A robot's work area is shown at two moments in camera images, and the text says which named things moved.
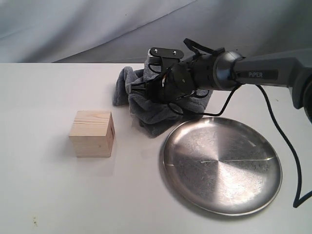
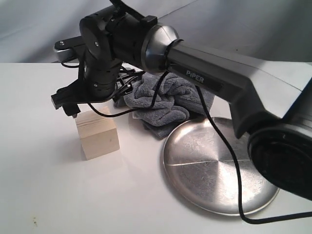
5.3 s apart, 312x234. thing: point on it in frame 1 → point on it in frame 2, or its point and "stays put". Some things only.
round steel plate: (221, 165) stays put
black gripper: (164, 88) → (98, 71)
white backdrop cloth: (124, 31) stays put
